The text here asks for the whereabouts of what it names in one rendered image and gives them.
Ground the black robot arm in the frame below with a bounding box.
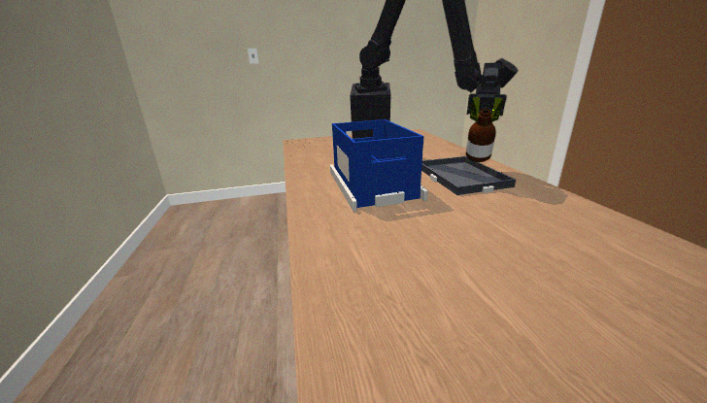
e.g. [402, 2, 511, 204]
[354, 0, 519, 94]

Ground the blue plastic crate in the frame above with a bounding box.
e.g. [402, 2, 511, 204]
[332, 119, 424, 208]

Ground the brown glass bottle with white label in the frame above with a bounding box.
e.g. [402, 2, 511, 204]
[466, 110, 496, 162]

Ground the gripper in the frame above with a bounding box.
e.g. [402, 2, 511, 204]
[467, 93, 507, 123]

